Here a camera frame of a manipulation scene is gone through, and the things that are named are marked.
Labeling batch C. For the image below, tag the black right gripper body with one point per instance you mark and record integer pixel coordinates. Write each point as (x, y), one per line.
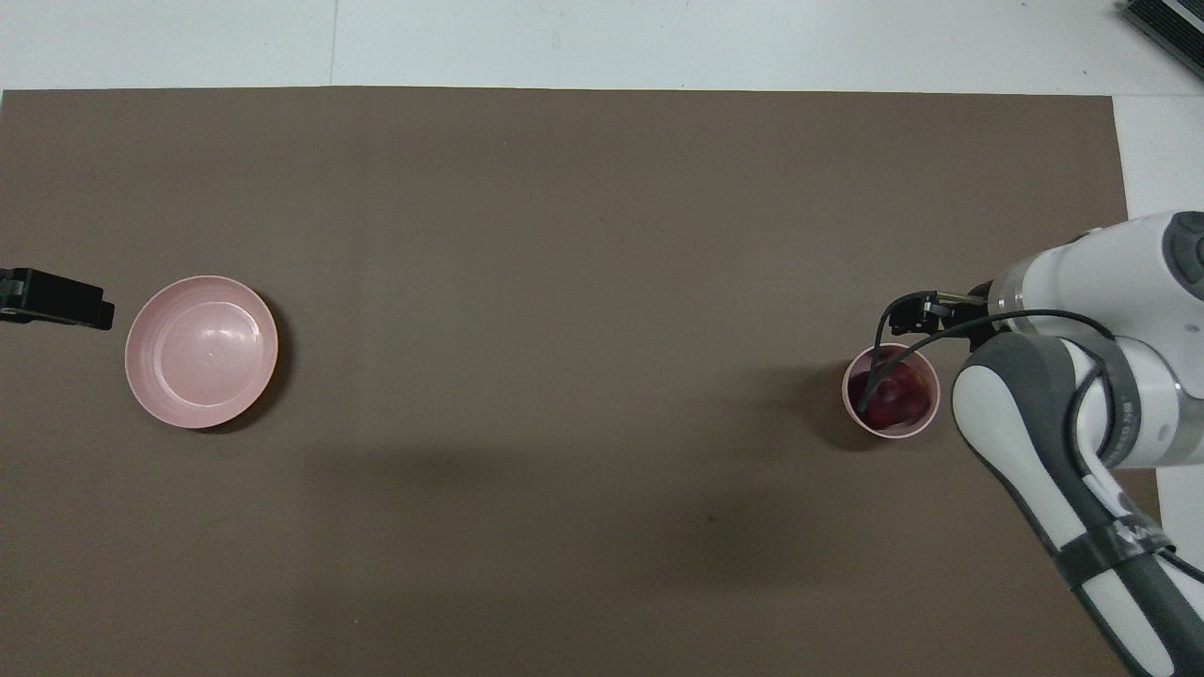
(976, 310)

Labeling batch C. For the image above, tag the dark red apple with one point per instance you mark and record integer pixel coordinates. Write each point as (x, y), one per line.
(903, 400)

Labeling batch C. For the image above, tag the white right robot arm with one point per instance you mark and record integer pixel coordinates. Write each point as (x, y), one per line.
(1138, 282)

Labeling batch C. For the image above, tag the pink bowl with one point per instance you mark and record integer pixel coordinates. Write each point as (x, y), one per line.
(861, 421)

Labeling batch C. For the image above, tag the pink plate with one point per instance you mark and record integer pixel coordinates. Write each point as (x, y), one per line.
(202, 353)

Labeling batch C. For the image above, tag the brown table mat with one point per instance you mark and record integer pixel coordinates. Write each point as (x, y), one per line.
(583, 282)

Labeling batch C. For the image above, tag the dark ribbed device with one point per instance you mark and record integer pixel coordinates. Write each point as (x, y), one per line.
(1171, 21)

